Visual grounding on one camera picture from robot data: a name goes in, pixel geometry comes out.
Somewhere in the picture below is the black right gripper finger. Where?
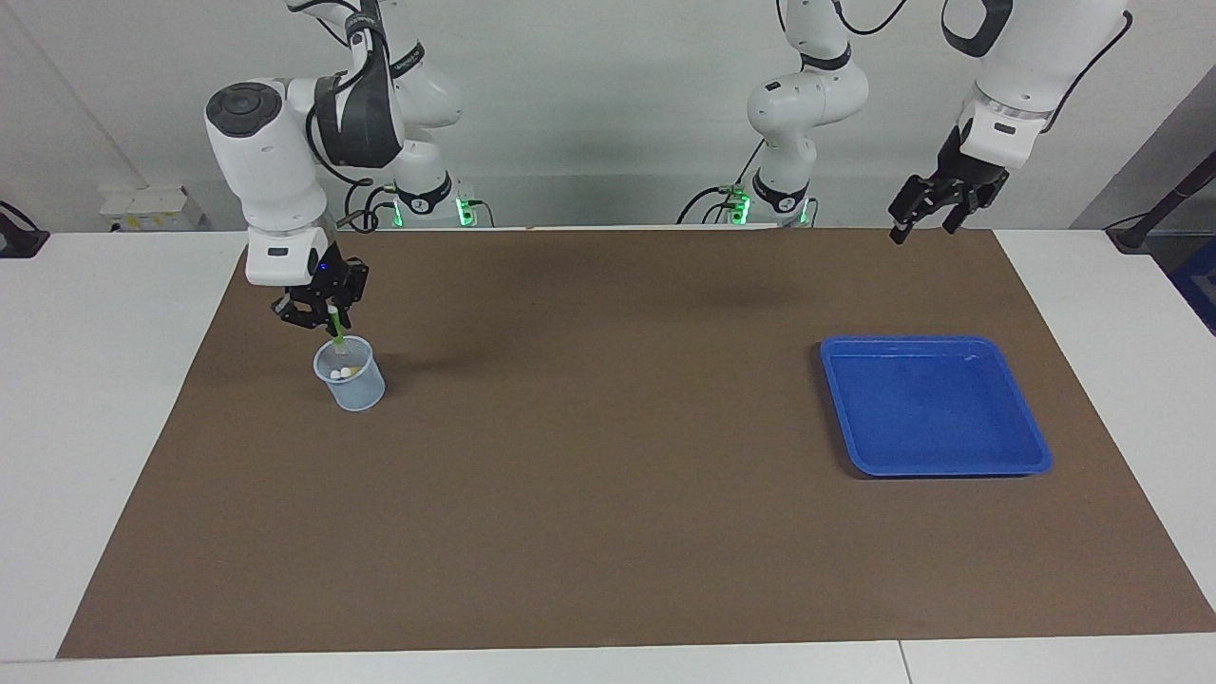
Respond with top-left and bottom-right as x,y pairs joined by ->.
323,280 -> 362,335
271,293 -> 326,333

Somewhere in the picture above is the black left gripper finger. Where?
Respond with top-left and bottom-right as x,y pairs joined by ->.
888,174 -> 951,245
942,185 -> 991,236

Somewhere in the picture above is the pale blue mesh cup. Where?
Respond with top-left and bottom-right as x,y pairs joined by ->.
313,334 -> 388,412

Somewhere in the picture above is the black stand pole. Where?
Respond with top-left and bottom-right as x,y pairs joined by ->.
1105,152 -> 1216,254

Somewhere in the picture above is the white power strip box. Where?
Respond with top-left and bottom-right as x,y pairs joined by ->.
98,185 -> 205,234

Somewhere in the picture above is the blue plastic tray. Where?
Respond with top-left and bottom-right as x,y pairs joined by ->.
819,334 -> 1054,478

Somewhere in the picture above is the blue crate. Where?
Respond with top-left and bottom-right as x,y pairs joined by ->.
1168,237 -> 1216,335

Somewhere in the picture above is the black table clamp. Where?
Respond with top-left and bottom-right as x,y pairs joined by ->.
0,199 -> 50,259

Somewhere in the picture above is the brown table mat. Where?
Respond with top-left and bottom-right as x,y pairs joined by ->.
57,226 -> 1216,659

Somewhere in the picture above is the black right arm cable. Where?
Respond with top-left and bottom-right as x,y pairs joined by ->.
285,0 -> 400,232

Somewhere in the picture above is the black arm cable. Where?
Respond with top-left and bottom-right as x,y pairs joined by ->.
285,0 -> 400,232
831,0 -> 1136,136

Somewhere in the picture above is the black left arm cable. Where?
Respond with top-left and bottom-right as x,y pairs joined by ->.
831,0 -> 1136,136

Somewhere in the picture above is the black left base cable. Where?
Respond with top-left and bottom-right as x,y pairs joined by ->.
676,142 -> 767,227

